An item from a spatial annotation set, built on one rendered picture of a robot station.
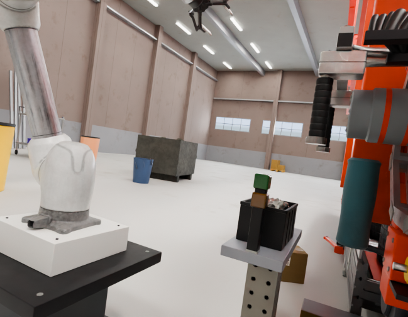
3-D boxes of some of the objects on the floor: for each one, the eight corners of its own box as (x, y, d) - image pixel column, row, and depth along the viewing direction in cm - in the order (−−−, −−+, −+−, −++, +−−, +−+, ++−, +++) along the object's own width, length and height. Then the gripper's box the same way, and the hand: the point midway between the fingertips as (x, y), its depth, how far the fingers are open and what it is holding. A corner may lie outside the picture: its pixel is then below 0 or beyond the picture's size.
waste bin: (156, 183, 510) (159, 158, 509) (144, 185, 477) (147, 158, 476) (139, 180, 527) (142, 155, 526) (125, 180, 494) (129, 155, 492)
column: (262, 378, 94) (281, 250, 93) (233, 364, 98) (251, 242, 97) (269, 359, 103) (286, 243, 102) (242, 348, 107) (258, 235, 106)
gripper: (210, -33, 122) (239, 0, 137) (170, 11, 133) (200, 37, 149) (215, -24, 118) (244, 9, 134) (173, 21, 129) (204, 46, 145)
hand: (219, 22), depth 140 cm, fingers open, 13 cm apart
